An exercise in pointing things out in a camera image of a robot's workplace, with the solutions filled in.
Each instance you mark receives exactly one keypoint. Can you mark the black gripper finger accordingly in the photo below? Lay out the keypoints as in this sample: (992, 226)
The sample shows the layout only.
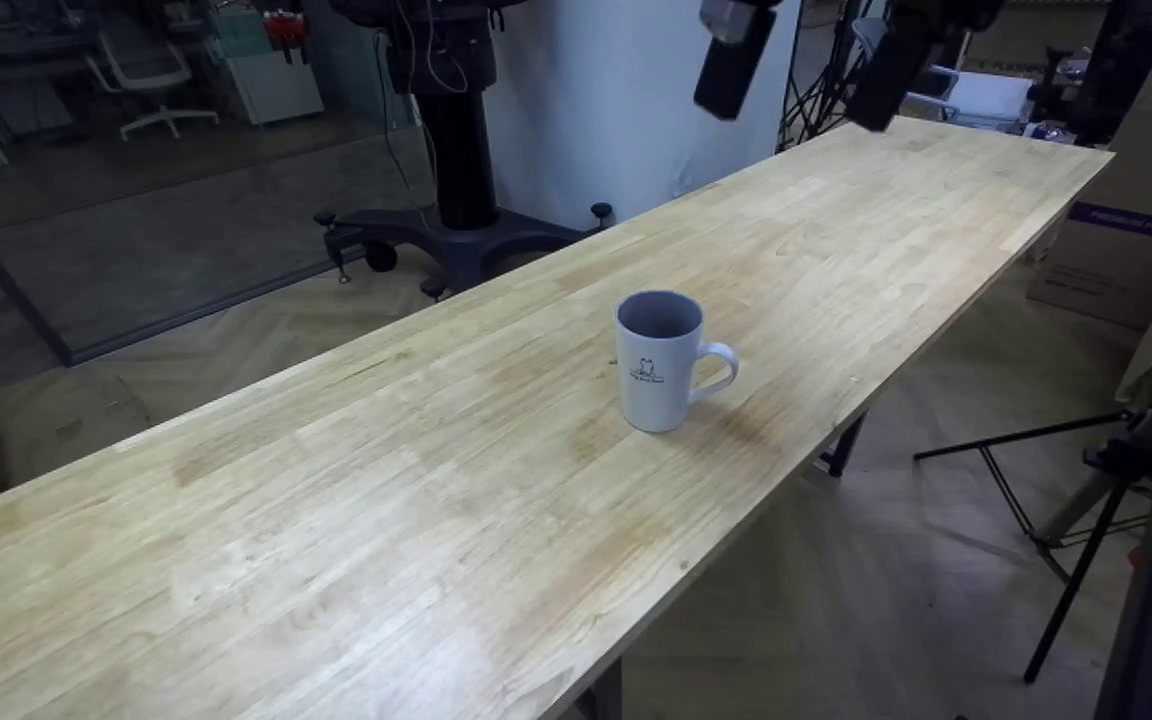
(733, 73)
(890, 66)

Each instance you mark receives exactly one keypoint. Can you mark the white ceramic mug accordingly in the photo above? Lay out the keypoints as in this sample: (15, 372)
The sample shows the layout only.
(658, 381)

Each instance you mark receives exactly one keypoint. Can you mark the white chair with armrest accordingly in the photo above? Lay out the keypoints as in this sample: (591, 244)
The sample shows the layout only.
(983, 97)

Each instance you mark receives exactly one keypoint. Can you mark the white partition panel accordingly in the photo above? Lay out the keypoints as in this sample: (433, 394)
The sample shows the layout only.
(603, 107)

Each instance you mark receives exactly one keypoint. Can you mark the dark equipment block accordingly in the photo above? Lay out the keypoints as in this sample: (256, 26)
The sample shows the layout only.
(1128, 53)

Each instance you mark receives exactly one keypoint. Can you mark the cardboard box with purple stripe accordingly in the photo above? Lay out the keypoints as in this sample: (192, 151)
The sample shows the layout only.
(1137, 226)

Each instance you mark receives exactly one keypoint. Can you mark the black table leg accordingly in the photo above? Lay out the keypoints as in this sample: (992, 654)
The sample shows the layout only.
(847, 446)

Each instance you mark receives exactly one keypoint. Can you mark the red item on cabinet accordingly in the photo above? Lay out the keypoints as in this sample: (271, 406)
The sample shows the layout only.
(286, 28)

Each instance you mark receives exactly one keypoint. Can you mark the white cabinet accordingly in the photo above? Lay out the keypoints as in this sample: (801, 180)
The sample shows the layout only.
(271, 73)

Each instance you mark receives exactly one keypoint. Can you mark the black tripod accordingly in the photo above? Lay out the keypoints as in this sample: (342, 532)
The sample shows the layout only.
(1069, 532)

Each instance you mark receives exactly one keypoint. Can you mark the white office chair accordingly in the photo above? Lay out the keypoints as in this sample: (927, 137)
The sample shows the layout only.
(148, 73)

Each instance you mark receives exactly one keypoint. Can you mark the black wheeled pedestal stand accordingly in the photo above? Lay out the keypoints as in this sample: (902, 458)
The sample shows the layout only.
(459, 145)

